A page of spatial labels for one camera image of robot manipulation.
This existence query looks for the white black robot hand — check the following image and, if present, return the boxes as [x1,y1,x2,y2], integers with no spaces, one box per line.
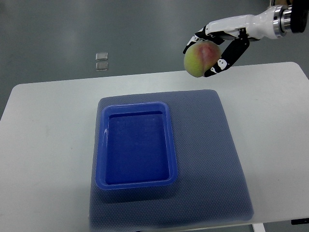
[183,5,292,77]

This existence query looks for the yellow red peach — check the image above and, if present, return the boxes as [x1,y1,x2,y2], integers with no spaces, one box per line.
[183,41,221,77]

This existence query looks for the upper floor metal plate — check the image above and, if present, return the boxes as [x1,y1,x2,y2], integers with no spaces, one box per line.
[96,52,108,60]

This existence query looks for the blue grey textured mat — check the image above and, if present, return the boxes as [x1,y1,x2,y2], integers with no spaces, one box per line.
[89,89,253,232]

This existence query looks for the blue plastic tray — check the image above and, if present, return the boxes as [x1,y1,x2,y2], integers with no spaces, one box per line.
[95,101,178,190]

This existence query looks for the white table leg bracket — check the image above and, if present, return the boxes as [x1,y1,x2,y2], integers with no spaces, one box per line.
[252,223,266,232]

